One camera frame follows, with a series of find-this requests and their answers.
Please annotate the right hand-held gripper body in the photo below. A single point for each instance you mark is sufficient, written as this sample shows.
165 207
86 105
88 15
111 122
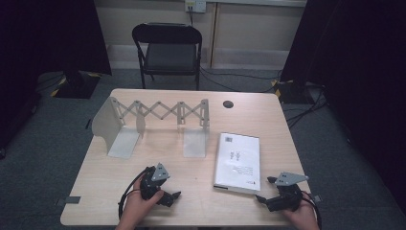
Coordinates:
287 199

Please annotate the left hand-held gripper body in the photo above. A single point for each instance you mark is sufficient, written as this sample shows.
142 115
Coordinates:
150 188

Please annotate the white book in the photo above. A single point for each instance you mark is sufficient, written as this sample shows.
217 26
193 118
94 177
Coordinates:
237 163

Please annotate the grey expandable metal book rack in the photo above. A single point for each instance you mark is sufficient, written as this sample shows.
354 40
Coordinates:
105 123

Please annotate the person's left hand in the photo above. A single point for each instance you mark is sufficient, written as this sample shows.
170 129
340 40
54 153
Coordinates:
137 209

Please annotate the person's right hand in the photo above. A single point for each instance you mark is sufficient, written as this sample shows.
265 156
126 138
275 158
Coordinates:
304 217

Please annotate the small grey tape piece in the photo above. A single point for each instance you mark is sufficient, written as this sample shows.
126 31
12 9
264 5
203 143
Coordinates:
317 198

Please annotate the grey tape strip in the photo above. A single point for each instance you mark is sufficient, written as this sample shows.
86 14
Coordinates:
72 200

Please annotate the black stand base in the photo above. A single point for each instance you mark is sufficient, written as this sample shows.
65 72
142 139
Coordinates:
76 86
292 92

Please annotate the black folding chair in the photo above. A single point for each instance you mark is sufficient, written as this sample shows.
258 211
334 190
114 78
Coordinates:
170 57

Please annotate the dark curtain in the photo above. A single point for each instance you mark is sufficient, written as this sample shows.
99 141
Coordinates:
48 38
360 64

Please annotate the white wall socket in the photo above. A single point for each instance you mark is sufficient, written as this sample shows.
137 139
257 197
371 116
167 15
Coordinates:
195 5

